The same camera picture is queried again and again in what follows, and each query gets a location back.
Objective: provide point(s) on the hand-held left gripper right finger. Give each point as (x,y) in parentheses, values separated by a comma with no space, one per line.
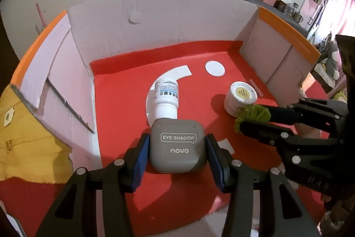
(219,163)

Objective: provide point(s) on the grey eye shadow case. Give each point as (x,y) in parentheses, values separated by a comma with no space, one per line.
(177,159)

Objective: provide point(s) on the red knit table mat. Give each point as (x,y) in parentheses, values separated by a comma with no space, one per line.
(27,203)

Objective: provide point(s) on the white jar with yellow lid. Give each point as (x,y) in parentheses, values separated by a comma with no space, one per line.
(235,99)

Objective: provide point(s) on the cardboard box with red bottom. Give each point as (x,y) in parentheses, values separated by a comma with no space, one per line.
(124,73)

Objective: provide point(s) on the pile of plush toys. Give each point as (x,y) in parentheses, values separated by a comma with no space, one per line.
(330,67)

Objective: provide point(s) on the white pill bottle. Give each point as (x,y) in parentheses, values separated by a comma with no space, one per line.
(166,92)

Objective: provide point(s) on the green scrunchie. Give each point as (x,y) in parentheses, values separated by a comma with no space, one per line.
(253,113)

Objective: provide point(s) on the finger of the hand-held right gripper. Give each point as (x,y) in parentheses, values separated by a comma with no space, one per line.
(258,130)
(280,114)

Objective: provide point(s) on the pink curtain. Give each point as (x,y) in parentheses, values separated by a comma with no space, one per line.
(338,12)

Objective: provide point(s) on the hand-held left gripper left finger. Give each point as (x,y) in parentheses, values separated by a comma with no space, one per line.
(138,162)

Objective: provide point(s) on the pink stick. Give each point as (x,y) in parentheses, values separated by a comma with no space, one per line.
(41,16)

